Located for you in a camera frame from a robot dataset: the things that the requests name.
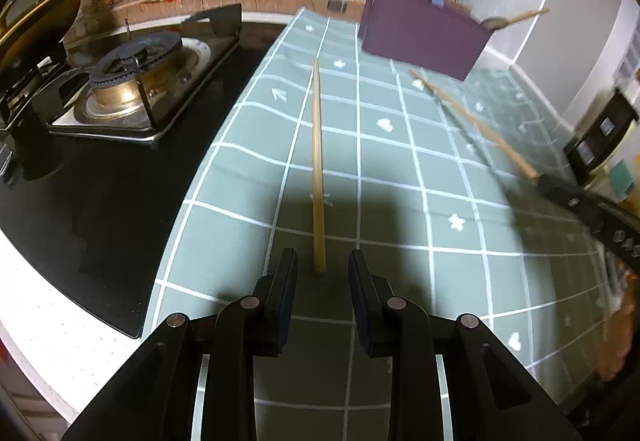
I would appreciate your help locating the wooden ladle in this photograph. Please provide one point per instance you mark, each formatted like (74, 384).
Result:
(494, 23)

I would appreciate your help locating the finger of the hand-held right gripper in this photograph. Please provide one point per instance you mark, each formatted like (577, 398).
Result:
(590, 211)

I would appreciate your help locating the green checkered mat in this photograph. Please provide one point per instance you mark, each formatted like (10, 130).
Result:
(400, 171)

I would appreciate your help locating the purple utensil holder box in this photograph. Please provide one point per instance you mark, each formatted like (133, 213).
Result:
(425, 36)

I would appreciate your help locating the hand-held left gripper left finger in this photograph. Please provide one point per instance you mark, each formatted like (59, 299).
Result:
(286, 316)

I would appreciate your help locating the black glass gas stove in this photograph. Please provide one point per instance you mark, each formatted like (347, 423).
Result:
(100, 201)

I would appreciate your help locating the steel gas burner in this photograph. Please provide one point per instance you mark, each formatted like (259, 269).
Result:
(130, 86)

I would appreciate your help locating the printed colourful bag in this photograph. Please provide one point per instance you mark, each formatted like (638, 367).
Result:
(620, 341)

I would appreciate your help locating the wooden chopstick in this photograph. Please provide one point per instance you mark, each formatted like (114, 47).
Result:
(318, 171)
(475, 123)

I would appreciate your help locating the black box device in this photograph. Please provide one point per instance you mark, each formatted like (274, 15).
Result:
(595, 141)

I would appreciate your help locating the black frying pan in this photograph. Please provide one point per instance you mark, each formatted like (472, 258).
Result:
(35, 26)

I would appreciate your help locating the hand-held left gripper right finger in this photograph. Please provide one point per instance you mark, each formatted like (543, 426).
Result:
(357, 301)

